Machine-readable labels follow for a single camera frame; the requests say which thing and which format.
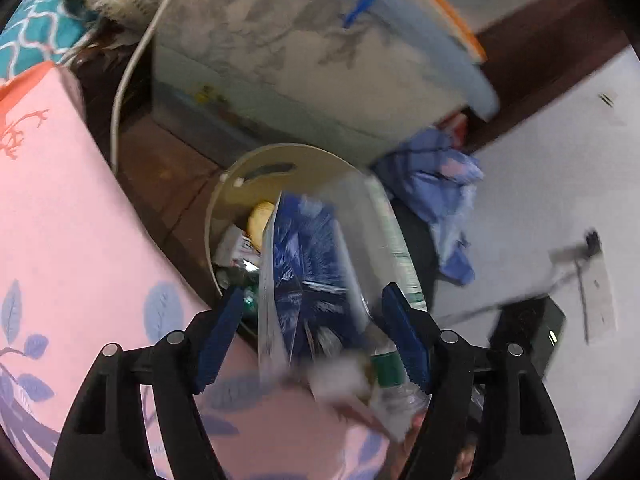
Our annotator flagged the white wrapper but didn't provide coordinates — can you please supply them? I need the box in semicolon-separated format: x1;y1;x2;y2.
309;354;403;444

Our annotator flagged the clear plastic bottle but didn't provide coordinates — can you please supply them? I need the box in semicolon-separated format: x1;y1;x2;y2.
345;175;432;433

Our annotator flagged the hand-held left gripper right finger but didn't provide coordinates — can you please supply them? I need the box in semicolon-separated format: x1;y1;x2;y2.
381;282;576;480

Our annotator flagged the teal patterned pillow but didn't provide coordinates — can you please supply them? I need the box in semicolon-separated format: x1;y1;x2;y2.
0;0;97;82

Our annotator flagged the blue cloth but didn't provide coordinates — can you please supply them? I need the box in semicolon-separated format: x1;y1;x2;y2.
374;126;486;287

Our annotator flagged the white cable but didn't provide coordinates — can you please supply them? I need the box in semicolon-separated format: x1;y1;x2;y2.
109;0;197;173

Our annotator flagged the yellow plastic piece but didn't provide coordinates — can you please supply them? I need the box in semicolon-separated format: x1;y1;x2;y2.
247;201;277;252

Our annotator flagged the beige trash bin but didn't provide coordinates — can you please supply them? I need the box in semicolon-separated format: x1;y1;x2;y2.
204;143;431;356

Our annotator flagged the white power strip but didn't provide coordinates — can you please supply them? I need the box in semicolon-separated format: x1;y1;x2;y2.
580;254;619;345

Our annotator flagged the black box device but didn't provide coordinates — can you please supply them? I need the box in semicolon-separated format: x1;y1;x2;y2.
486;294;568;380

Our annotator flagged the pink floral blanket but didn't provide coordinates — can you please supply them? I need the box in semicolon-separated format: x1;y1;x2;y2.
0;61;397;480

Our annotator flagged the clear plastic storage box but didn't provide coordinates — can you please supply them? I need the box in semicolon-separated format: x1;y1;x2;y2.
149;0;502;167

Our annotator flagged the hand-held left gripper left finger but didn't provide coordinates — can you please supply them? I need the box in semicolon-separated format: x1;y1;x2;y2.
50;287;246;480

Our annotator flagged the blue patterned paper packet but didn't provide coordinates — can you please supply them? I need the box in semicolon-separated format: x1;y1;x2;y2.
257;190;372;387

